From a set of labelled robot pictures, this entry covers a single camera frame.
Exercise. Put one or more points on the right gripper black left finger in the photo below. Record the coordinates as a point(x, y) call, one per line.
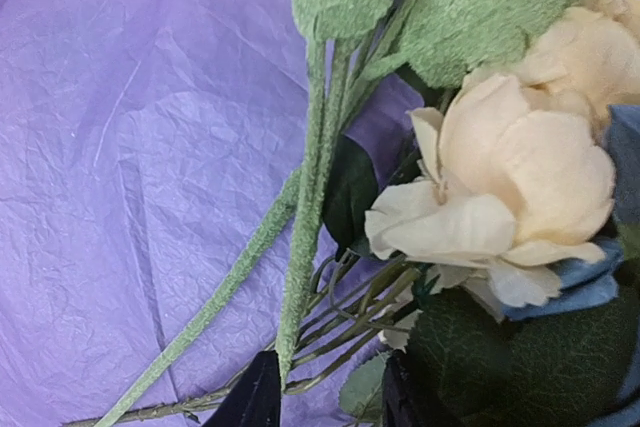
point(255, 400)

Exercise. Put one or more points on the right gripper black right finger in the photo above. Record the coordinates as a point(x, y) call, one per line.
point(404, 404)

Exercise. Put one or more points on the purple tissue paper sheet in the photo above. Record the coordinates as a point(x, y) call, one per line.
point(142, 144)

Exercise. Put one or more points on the peach poppy flower stem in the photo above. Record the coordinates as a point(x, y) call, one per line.
point(441, 40)

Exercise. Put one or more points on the white blossom flower stem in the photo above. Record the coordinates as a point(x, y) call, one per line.
point(333, 29)

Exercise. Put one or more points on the blue hydrangea flower stem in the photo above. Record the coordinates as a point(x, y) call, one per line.
point(571, 362)

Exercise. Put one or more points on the cream yellow flower stem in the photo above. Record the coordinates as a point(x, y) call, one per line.
point(503, 176)

